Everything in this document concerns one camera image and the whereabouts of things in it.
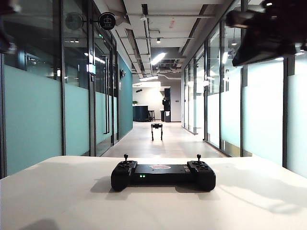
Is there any long black door handle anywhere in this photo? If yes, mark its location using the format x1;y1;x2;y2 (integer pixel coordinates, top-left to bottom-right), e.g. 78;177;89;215
103;55;110;135

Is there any black gamepad remote control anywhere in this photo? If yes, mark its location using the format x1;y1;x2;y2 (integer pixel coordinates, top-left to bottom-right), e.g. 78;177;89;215
110;153;217;193

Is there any dark bar counter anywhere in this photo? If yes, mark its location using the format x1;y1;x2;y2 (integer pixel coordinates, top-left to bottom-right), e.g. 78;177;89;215
132;105;150;123

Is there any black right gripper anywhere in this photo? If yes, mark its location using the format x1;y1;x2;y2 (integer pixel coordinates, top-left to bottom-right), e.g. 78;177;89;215
226;10;307;68

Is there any lit blue door sign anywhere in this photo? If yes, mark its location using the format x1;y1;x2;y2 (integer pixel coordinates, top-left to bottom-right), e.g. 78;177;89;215
86;62;97;75

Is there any long linear ceiling light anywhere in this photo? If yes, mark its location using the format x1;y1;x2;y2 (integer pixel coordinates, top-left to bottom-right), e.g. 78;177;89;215
150;52;166;66

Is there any tall black cabinet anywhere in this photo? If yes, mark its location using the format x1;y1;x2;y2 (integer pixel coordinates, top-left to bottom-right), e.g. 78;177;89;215
164;88;172;123

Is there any round black hanging sign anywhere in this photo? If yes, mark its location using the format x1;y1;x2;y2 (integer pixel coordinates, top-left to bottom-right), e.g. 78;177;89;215
98;11;117;31

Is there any black quadruped robot dog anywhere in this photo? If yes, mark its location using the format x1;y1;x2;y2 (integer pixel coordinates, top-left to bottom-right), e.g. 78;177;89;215
151;123;164;141

